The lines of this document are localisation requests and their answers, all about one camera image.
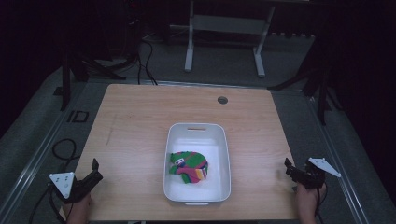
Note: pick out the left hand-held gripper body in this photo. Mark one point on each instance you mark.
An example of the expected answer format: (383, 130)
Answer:
(67, 184)

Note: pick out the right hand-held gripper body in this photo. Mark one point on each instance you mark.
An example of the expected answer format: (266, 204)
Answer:
(314, 173)

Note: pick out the white plastic bin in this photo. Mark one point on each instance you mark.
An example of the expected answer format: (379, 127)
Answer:
(197, 165)

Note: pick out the green and pink striped sock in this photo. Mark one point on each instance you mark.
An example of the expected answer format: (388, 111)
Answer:
(189, 166)

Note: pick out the person's left hand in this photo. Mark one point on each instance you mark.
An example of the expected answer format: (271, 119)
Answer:
(78, 211)

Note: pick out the person's right hand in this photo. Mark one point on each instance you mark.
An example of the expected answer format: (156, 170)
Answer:
(308, 202)

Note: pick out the black tripod stand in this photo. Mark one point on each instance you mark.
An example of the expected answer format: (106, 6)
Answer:
(77, 67)
(314, 79)

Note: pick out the grey table grommet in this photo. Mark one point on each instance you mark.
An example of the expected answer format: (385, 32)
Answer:
(222, 100)

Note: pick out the white metal desk frame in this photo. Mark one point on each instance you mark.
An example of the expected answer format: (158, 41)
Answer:
(229, 29)

